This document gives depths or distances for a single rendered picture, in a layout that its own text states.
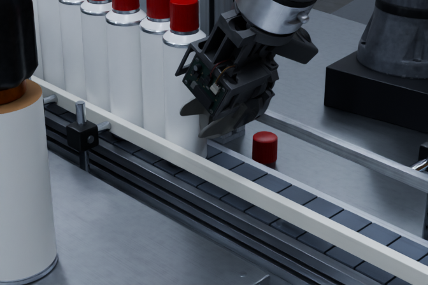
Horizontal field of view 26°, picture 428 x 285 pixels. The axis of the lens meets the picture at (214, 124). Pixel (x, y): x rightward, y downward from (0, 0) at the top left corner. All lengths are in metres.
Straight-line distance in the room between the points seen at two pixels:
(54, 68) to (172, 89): 0.25
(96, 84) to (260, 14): 0.35
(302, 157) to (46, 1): 0.40
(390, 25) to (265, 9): 0.49
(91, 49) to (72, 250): 0.31
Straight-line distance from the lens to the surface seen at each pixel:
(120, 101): 1.17
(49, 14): 1.26
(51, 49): 1.28
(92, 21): 1.17
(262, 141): 1.22
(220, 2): 1.21
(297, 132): 1.04
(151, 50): 1.11
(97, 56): 1.18
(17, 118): 0.85
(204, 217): 1.07
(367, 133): 1.33
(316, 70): 1.53
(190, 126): 1.10
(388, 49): 1.37
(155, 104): 1.13
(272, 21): 0.91
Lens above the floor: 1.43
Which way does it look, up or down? 26 degrees down
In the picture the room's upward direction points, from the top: straight up
